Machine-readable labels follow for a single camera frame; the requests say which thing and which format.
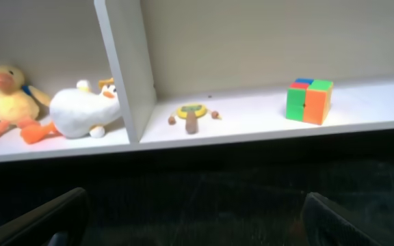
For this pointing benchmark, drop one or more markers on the many-coloured puzzle cube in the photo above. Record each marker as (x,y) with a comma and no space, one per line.
(308,102)

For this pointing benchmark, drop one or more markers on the white plush duck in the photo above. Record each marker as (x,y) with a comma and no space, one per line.
(80,111)

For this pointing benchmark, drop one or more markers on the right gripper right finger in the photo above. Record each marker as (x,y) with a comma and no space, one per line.
(330,229)

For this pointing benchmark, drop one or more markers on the white shelf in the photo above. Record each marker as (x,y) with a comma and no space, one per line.
(251,41)

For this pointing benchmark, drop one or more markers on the yellow rattle drum toy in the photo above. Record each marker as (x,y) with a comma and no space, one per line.
(191,112)

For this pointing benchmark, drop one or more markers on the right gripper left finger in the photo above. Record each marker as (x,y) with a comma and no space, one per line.
(39,222)

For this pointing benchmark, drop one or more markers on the yellow plush duck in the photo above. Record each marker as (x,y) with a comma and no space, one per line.
(12,102)

